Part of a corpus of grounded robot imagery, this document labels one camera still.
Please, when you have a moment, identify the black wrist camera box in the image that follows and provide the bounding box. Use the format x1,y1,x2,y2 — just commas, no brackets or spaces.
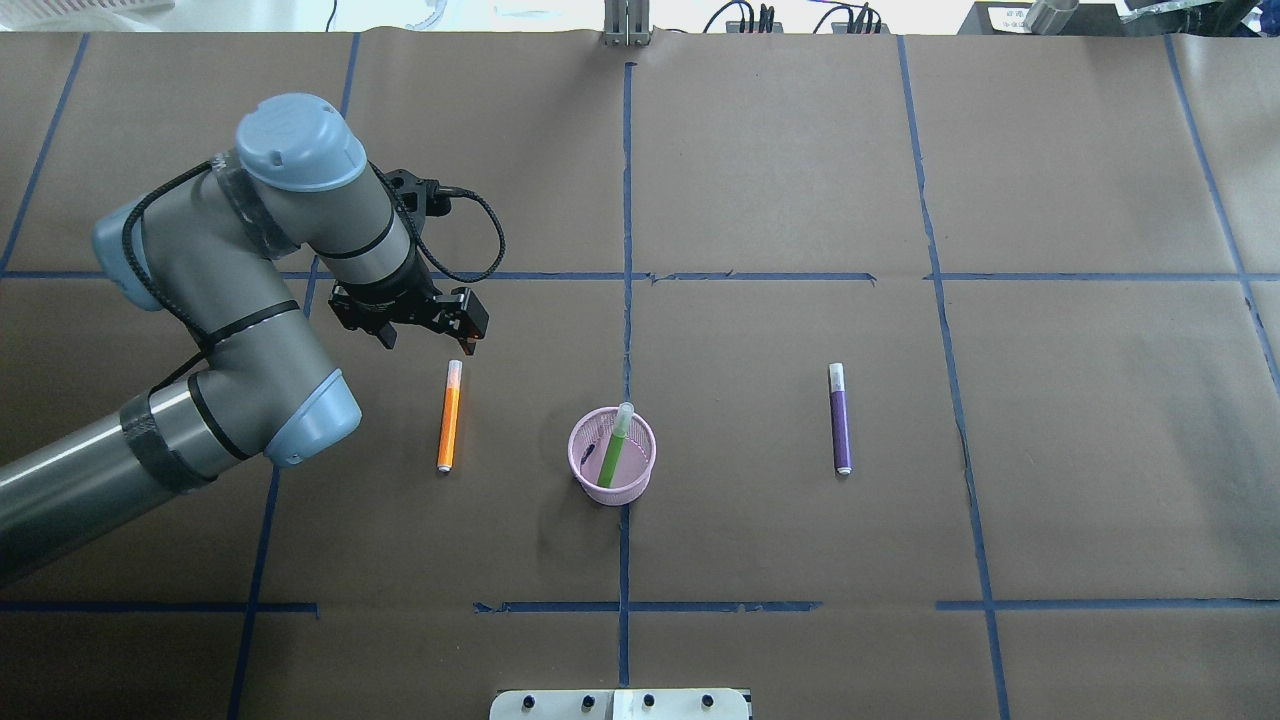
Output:
384,169,452,223

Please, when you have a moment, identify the purple marker pen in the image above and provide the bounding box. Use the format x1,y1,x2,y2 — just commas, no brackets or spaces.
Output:
828,363,854,477

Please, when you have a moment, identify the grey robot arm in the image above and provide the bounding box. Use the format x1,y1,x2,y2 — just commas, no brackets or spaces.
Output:
1,94,490,583

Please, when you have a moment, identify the silver metal cylinder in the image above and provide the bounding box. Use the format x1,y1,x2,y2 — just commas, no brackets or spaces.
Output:
1021,0,1080,36

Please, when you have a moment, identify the aluminium camera post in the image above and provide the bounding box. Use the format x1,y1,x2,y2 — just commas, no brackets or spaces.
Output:
602,0,653,47

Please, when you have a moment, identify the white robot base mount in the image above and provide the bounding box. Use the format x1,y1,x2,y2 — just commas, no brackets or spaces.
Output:
488,687,754,719

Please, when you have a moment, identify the black cable left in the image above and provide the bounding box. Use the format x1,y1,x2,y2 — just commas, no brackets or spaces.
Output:
701,0,780,35

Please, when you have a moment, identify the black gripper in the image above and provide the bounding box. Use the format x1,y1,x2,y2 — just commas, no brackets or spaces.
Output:
328,250,490,357

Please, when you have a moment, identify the black braided camera cable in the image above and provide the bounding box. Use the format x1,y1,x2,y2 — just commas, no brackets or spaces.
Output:
398,186,508,284

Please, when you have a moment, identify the black box with label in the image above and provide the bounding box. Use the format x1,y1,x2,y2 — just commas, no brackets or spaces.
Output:
957,1,1125,37

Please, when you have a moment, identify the orange marker pen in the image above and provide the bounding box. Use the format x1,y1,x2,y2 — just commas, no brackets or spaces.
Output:
436,359,463,475

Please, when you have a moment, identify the black cable right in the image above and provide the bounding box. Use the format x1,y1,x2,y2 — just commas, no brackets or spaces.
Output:
812,3,884,35

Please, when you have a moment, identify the green marker pen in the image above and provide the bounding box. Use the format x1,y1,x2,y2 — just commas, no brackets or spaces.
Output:
596,402,635,488

